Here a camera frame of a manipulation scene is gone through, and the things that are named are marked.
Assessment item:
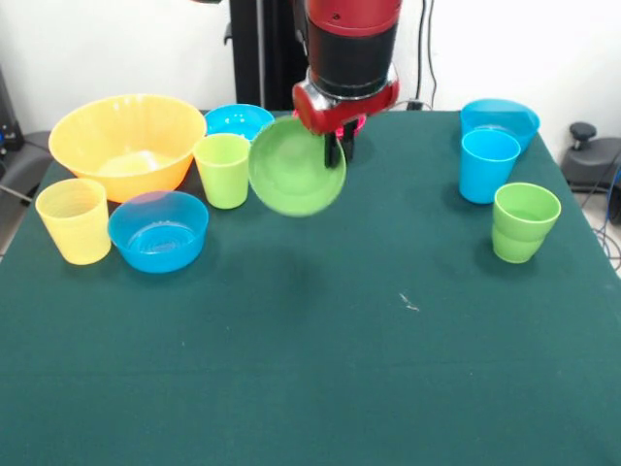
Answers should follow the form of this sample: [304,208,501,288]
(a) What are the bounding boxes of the dark green tablecloth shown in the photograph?
[0,109,621,466]

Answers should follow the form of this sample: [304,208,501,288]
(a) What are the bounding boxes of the yellow plastic cup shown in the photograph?
[34,178,113,266]

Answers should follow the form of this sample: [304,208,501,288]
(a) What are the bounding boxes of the blue plastic bowl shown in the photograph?
[459,98,541,154]
[107,190,211,275]

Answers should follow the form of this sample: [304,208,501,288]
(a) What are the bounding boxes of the pink plastic bowl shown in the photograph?
[334,115,366,140]

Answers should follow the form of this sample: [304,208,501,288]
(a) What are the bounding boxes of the light green plastic cup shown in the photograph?
[192,133,252,211]

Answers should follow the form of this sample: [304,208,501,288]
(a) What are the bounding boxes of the grey floor stand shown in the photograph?
[0,130,52,200]

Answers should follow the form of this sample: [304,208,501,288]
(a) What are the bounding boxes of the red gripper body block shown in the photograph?
[292,65,402,137]

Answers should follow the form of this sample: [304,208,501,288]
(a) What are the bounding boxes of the cyan plastic bowl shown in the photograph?
[203,103,276,143]

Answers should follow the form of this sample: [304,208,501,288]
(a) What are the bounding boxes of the black equipment box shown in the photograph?
[0,65,25,152]

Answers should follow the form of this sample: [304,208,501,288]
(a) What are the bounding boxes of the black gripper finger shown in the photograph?
[342,120,358,164]
[323,133,343,169]

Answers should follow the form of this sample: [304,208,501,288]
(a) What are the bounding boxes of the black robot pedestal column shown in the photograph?
[223,0,393,112]

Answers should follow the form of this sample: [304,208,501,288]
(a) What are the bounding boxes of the black knobbed floor stand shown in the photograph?
[562,120,621,195]

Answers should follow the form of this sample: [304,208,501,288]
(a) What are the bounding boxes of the large orange plastic bowl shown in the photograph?
[48,93,209,204]

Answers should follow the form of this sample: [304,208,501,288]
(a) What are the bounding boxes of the green plastic bowl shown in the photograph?
[247,116,348,218]

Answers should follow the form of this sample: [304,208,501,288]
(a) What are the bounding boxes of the black hanging cable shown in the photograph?
[416,0,438,109]

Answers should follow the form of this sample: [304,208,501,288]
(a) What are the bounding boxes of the blue plastic cup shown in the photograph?
[459,129,522,205]

